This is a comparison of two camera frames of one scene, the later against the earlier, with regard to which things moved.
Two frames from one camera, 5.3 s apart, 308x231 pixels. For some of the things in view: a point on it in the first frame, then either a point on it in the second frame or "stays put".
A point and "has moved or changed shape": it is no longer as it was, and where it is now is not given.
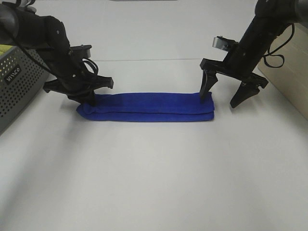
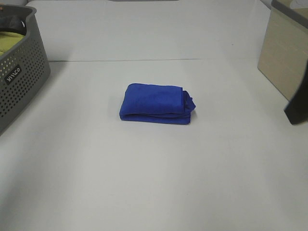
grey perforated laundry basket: (22, 76) stays put
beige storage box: (285, 67) stays put
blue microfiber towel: (183, 107) has moved or changed shape
